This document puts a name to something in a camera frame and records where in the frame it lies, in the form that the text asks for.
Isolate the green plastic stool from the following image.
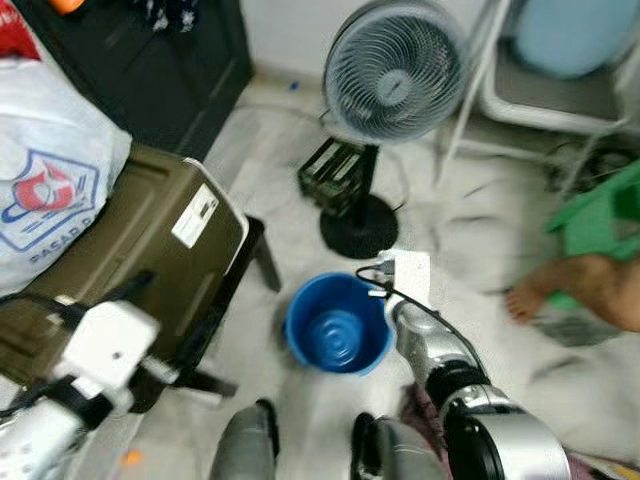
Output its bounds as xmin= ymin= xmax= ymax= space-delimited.
xmin=545 ymin=165 xmax=640 ymax=311

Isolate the person's bare leg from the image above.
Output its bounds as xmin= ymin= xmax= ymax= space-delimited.
xmin=505 ymin=255 xmax=640 ymax=333

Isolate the grey slipper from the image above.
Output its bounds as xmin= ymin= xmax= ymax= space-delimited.
xmin=530 ymin=305 xmax=601 ymax=349

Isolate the white plastic tub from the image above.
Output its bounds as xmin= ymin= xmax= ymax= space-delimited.
xmin=480 ymin=40 xmax=640 ymax=136

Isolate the light blue round container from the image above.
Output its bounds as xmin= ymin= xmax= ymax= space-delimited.
xmin=515 ymin=0 xmax=640 ymax=81

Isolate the grey standing fan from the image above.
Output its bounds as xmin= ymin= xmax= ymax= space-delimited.
xmin=320 ymin=0 xmax=471 ymax=261

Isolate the black plastic crate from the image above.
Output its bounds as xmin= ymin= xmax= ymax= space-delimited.
xmin=298 ymin=138 xmax=376 ymax=216

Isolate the blue plastic bucket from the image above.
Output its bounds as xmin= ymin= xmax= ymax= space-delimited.
xmin=285 ymin=272 xmax=393 ymax=374

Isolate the black cabinet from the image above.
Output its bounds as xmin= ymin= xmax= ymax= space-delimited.
xmin=15 ymin=0 xmax=253 ymax=161

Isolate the white printed plastic bag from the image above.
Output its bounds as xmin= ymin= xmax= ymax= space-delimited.
xmin=0 ymin=55 xmax=133 ymax=296

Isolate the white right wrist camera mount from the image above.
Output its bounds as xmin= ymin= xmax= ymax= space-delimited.
xmin=383 ymin=250 xmax=433 ymax=311

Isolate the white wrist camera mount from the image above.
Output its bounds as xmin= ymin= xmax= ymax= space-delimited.
xmin=55 ymin=300 xmax=161 ymax=396
xmin=383 ymin=250 xmax=433 ymax=311

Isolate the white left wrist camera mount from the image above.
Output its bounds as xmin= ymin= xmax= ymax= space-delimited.
xmin=55 ymin=300 xmax=161 ymax=396

